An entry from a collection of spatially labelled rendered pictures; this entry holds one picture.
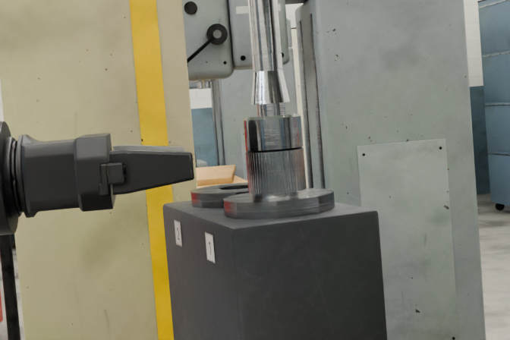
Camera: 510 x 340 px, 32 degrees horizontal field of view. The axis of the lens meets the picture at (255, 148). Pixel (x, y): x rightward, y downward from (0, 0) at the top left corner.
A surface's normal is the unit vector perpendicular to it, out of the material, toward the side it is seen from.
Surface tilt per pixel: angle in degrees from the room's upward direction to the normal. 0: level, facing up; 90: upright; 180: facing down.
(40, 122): 90
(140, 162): 90
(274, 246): 90
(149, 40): 90
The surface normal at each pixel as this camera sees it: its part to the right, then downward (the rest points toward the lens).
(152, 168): 0.13, 0.04
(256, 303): 0.33, 0.02
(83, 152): 0.04, -0.68
